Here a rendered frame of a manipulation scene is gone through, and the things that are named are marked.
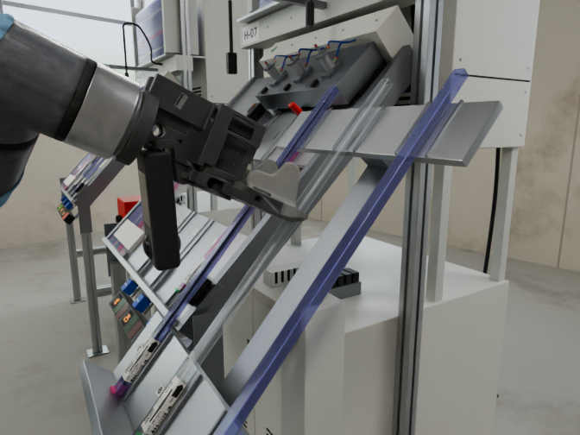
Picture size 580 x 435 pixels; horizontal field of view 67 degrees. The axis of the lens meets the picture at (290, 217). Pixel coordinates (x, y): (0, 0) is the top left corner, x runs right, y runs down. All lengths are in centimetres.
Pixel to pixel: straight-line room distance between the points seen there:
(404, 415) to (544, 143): 295
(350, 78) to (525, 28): 54
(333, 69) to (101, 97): 64
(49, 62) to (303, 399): 44
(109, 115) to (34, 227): 426
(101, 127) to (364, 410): 90
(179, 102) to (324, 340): 32
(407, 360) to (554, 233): 289
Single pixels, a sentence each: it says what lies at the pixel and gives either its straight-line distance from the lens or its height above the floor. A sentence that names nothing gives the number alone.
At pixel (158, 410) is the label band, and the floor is 76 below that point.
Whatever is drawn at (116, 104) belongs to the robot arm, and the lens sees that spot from 39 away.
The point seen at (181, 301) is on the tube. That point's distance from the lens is 59.
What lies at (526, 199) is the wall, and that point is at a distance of 388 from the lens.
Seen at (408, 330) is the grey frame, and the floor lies 60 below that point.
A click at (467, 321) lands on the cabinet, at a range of 129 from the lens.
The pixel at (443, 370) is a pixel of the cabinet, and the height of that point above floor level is 42.
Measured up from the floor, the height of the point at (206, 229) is 84.
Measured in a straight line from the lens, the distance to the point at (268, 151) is 102.
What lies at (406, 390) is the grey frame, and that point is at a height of 45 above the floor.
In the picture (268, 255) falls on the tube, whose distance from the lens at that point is 49.
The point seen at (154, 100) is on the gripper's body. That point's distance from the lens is 41.
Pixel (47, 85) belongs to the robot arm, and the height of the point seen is 108.
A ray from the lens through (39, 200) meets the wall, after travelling 461.
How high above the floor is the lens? 105
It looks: 12 degrees down
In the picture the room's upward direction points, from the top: straight up
